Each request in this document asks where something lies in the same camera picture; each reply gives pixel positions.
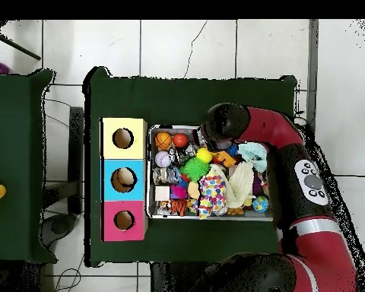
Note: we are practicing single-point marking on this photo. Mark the polka dot paper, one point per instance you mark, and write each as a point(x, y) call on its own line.
point(213, 194)

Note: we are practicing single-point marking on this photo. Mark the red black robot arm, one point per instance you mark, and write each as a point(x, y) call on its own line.
point(270, 126)

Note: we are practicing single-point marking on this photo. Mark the clear mesh bin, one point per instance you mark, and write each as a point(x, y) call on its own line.
point(176, 216)

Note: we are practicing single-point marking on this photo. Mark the green spiky ball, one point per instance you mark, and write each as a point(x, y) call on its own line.
point(196, 168)

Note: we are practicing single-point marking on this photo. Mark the white baseball toy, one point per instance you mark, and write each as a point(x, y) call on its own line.
point(163, 159)

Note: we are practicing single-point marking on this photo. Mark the red orange ball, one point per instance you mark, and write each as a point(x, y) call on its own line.
point(181, 140)

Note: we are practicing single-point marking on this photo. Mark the yellow smiley ball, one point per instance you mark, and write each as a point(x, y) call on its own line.
point(204, 155)

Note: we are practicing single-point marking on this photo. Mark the orange basketball toy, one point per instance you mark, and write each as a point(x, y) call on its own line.
point(163, 140)

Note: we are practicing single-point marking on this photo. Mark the orange toy brick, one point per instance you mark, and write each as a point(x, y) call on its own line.
point(226, 158)

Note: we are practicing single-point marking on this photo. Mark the tiger plush toy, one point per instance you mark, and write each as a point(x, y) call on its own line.
point(179, 206)

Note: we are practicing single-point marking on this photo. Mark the cream waffle cloth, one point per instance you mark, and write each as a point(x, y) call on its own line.
point(240, 182)

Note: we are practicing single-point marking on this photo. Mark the mint green cloth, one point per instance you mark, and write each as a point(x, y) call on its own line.
point(254, 153)

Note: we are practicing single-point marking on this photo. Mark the dark green table cloth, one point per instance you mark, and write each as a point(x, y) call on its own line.
point(140, 97)

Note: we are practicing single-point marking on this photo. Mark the black floor stand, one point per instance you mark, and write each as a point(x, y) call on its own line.
point(76, 158)

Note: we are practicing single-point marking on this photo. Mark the side table green cloth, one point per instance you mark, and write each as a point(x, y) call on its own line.
point(15, 137)

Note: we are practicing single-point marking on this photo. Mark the black tripod leg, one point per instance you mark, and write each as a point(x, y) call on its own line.
point(18, 46)

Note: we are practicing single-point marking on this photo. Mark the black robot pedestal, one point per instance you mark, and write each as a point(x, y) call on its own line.
point(161, 279)

